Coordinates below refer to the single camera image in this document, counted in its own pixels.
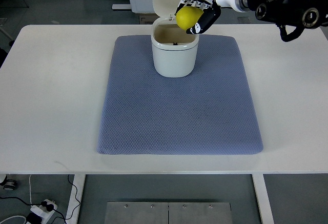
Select white right table leg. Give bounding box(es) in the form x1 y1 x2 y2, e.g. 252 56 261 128
252 173 274 224

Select white left table leg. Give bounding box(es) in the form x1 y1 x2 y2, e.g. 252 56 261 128
65 174 86 224

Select white power cable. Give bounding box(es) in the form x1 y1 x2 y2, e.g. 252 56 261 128
0 174 34 224

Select caster wheel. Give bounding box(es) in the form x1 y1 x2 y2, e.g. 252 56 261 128
0 174 17 191

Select white table leg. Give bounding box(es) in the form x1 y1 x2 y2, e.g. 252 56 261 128
65 174 86 224
252 173 274 224

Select black power cable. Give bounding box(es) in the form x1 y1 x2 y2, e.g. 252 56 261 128
0 174 81 224

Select white power strip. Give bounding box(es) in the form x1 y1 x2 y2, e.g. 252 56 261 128
26 199 57 224

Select yellow lemon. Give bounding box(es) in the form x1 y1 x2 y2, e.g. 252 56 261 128
176 6 203 30

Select metal floor plate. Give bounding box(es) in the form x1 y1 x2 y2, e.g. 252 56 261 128
105 201 233 223

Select cardboard box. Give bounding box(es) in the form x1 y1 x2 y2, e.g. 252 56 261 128
139 13 159 25

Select white trash bin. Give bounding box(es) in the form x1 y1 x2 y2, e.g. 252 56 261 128
151 0 199 78

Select blue quilted mat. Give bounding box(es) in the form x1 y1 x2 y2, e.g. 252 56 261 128
97 35 263 155

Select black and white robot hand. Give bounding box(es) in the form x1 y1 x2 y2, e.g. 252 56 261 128
176 0 243 34

